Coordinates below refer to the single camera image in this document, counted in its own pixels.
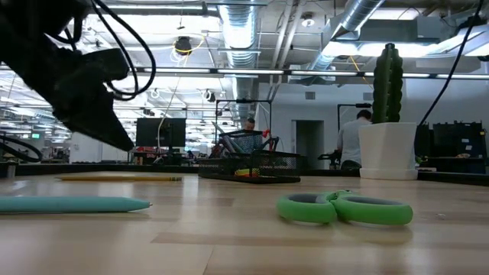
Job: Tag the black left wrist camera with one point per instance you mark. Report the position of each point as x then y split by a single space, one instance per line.
107 65

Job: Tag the green cactus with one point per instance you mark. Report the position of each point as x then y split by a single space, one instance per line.
387 84

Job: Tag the black storage bins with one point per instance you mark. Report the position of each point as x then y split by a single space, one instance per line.
458 141

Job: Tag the yellow orange sticky notes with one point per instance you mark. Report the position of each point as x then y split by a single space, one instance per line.
247 172

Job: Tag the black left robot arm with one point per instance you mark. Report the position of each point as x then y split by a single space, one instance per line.
15 19

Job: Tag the black camera boom stand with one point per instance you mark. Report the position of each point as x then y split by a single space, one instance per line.
363 105

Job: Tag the black background rig frame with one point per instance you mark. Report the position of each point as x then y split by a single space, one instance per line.
244 101

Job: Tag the white plant pot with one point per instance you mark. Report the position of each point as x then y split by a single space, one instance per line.
387 151

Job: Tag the black computer monitor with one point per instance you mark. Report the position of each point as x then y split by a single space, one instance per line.
160 131

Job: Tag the black ceiling hung device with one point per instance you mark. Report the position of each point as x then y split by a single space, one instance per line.
183 45

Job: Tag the black mesh desk organizer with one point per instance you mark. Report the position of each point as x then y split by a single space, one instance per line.
248 164

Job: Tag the silver ceiling air duct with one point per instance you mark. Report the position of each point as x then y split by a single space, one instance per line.
357 15
240 34

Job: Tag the teal pen with clip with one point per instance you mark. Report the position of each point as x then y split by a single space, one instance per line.
68 204

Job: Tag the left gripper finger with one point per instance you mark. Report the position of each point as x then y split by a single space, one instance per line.
88 124
112 122

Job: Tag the person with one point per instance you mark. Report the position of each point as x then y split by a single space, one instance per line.
349 141
250 124

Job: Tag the yellow pencil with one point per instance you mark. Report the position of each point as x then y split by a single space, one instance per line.
118 178

